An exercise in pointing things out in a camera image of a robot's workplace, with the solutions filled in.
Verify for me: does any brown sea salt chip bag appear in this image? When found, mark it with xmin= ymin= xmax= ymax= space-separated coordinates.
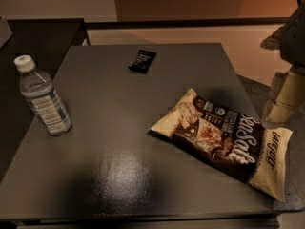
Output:
xmin=151 ymin=89 xmax=292 ymax=200

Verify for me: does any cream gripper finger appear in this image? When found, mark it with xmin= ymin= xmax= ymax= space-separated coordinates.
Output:
xmin=263 ymin=65 xmax=305 ymax=123

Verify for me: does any clear plastic water bottle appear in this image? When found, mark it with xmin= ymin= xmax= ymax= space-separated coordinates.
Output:
xmin=14 ymin=55 xmax=72 ymax=136

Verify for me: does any black rxbar chocolate bar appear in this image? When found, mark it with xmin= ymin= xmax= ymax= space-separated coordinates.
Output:
xmin=129 ymin=50 xmax=156 ymax=73

